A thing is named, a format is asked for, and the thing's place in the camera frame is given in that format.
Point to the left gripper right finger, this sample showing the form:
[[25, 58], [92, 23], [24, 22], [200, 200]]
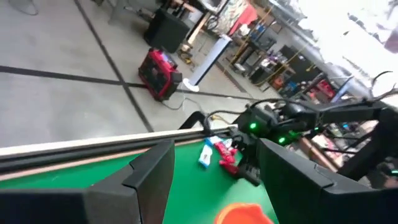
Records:
[[311, 202]]

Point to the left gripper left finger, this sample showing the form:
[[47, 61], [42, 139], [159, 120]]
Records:
[[93, 208]]

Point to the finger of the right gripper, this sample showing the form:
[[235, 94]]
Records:
[[250, 174]]

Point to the blue white candy wrapper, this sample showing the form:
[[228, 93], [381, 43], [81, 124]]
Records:
[[206, 157], [213, 140], [227, 143]]

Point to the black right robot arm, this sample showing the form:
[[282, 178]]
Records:
[[351, 112]]

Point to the orange plastic bucket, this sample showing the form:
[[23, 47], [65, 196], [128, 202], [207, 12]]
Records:
[[242, 216]]

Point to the white round-base pole stand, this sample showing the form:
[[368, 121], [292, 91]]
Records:
[[208, 62]]

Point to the red fabric sheet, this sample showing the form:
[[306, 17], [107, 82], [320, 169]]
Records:
[[245, 17]]

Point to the red black power station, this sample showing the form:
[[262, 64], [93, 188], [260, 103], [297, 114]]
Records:
[[157, 74]]

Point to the black box case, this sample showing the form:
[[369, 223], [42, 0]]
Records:
[[166, 31]]

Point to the black aluminium table frame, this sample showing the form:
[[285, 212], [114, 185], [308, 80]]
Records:
[[62, 157]]

